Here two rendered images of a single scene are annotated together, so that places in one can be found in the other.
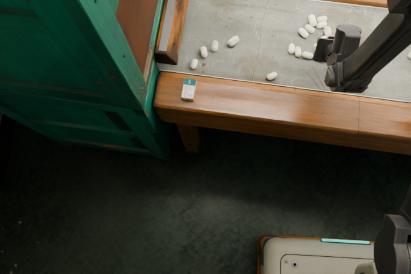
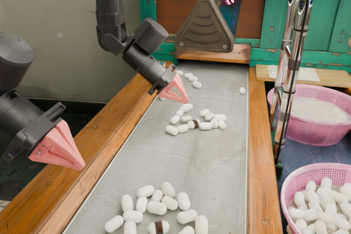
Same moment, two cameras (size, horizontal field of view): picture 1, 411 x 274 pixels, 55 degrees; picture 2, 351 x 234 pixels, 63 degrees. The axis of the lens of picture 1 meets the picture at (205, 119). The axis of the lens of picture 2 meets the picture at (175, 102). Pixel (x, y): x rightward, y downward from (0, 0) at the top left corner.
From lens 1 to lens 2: 1.35 m
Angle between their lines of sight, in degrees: 65
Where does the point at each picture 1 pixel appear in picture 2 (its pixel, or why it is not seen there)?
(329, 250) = not seen: outside the picture
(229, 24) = (213, 86)
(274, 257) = not seen: hidden behind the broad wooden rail
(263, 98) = (141, 88)
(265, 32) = (206, 99)
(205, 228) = not seen: hidden behind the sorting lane
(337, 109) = (114, 117)
